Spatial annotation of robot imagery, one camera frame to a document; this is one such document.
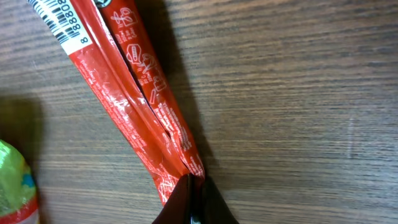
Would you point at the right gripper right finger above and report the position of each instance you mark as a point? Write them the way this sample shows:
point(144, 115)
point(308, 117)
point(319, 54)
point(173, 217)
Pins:
point(209, 205)

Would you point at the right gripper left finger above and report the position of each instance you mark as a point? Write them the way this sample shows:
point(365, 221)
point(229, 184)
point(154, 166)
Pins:
point(177, 208)

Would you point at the green candy bag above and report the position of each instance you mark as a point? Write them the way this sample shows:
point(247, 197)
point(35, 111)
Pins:
point(19, 202)

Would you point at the red stick sachet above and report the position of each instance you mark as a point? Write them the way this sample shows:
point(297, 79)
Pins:
point(109, 45)

